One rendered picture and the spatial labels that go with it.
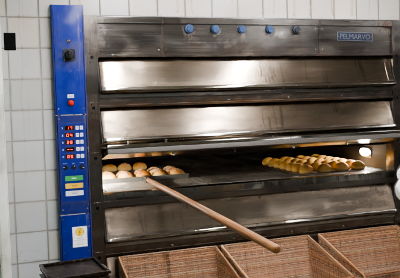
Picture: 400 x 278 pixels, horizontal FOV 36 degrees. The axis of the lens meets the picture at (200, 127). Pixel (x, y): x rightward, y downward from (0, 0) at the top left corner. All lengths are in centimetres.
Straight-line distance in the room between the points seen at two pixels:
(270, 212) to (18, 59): 161
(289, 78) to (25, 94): 146
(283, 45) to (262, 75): 22
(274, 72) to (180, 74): 56
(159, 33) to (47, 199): 104
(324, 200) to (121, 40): 152
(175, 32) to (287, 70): 70
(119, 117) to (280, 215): 109
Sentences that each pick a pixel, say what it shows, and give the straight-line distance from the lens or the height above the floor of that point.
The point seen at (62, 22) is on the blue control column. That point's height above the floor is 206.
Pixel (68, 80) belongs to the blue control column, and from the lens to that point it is 313.
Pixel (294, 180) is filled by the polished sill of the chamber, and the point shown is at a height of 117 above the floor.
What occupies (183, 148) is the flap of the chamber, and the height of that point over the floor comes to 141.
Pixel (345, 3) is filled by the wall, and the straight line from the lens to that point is 376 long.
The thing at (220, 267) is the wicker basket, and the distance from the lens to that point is 336.
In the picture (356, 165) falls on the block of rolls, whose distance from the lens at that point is 398.
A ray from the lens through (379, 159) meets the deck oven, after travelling 405.
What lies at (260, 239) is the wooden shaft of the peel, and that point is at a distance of 206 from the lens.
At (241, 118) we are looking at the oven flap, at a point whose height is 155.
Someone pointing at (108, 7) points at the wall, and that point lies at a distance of 323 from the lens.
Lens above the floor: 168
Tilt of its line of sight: 3 degrees down
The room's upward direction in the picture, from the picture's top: 2 degrees counter-clockwise
